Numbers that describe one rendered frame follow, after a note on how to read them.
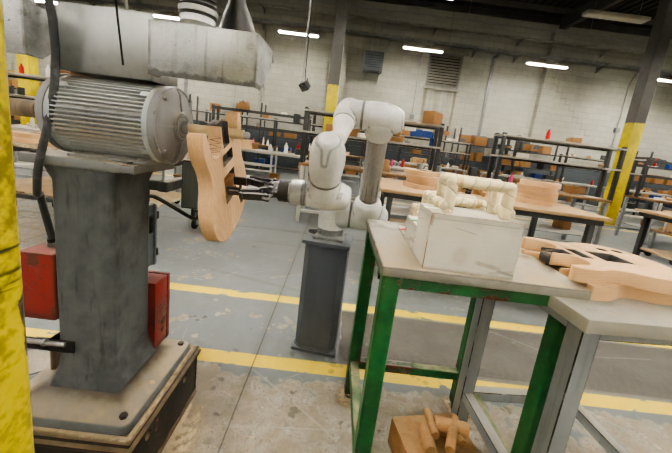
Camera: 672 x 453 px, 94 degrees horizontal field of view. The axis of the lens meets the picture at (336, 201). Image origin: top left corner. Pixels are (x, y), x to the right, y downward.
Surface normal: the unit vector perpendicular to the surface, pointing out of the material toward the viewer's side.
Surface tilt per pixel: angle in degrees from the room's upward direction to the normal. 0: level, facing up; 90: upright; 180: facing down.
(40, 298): 90
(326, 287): 90
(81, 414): 8
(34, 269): 90
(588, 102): 90
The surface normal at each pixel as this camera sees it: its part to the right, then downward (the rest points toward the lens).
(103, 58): -0.01, 0.18
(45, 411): 0.12, -0.94
